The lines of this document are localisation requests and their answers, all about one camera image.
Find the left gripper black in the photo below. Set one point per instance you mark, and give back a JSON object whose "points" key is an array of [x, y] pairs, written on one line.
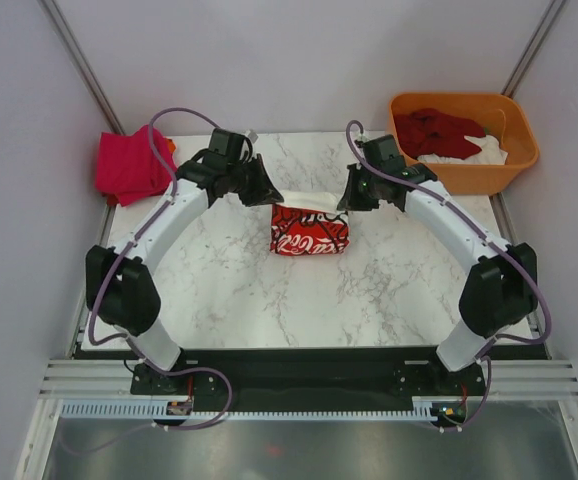
{"points": [[264, 193]]}

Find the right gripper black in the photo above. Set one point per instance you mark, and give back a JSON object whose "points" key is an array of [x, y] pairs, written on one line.
{"points": [[351, 201]]}

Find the white t-shirt red print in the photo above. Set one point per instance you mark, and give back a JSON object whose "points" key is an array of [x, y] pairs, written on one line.
{"points": [[308, 223]]}

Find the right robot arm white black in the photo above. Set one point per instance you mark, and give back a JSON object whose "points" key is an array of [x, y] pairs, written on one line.
{"points": [[501, 277]]}

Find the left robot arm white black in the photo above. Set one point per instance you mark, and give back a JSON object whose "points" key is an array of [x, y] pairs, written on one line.
{"points": [[121, 294]]}

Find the orange cloth under pink shirt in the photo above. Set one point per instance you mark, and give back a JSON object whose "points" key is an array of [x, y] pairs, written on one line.
{"points": [[171, 145]]}

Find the dark red t-shirt in bin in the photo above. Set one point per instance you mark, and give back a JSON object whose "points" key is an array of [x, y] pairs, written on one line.
{"points": [[429, 131]]}

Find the folded pink t-shirt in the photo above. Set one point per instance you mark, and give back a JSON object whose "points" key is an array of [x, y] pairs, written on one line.
{"points": [[127, 170]]}

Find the orange plastic bin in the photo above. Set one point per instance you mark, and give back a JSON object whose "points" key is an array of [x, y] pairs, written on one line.
{"points": [[476, 143]]}

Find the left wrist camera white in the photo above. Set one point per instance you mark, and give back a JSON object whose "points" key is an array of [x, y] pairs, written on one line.
{"points": [[251, 135]]}

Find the white slotted cable duct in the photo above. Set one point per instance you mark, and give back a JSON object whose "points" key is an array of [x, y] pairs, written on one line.
{"points": [[161, 410]]}

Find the aluminium rail frame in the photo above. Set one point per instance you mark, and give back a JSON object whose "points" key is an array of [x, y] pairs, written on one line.
{"points": [[513, 380]]}

